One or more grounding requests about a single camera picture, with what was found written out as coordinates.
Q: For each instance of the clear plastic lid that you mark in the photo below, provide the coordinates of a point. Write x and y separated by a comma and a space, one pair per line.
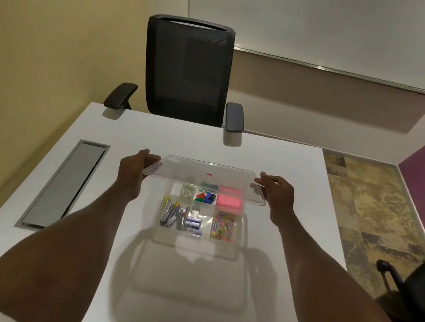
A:
193, 174

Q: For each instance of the white wall board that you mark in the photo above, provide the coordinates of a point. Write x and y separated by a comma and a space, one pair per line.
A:
323, 18

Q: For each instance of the black mesh office chair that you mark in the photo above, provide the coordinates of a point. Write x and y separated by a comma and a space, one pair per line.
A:
187, 68

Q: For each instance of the metal board ledge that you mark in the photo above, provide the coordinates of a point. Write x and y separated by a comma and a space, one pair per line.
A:
335, 71

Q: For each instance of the person's left forearm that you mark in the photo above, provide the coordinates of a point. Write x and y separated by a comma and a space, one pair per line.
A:
71, 240

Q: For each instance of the person's right thumb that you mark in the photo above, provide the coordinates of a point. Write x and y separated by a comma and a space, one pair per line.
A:
264, 183

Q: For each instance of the person's left thumb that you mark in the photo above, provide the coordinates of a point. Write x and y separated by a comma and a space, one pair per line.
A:
144, 154

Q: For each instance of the person's right hand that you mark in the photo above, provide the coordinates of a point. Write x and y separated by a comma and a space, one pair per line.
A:
281, 199

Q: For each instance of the pink sticky note pad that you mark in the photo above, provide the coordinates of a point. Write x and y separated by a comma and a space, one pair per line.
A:
230, 201

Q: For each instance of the person's right forearm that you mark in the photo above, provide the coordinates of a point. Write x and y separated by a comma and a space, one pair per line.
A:
322, 284

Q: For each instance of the small silver staple box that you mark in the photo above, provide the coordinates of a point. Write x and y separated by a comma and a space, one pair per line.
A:
196, 213

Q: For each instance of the clear tape roll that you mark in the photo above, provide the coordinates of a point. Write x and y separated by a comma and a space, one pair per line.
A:
186, 192

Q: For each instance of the group of batteries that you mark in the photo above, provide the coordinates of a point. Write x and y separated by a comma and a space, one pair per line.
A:
193, 225

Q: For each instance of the person's left hand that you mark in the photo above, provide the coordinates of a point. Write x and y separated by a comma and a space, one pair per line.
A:
130, 173

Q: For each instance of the clear plastic organizer box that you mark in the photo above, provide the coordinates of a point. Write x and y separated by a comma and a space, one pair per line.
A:
198, 243

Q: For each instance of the pile of colourful paper clips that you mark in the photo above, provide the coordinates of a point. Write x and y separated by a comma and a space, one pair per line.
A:
224, 226

